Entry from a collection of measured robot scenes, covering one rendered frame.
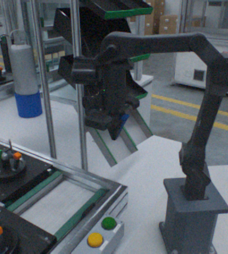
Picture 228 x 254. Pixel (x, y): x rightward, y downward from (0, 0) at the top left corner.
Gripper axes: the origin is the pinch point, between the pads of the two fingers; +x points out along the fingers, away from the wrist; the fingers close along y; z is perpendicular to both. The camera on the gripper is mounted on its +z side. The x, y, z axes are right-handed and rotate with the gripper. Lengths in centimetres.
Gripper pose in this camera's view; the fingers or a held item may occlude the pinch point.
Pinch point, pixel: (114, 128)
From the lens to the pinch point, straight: 72.5
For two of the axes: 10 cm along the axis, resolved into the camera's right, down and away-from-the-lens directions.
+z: -8.5, -2.4, 4.7
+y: -5.3, 3.8, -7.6
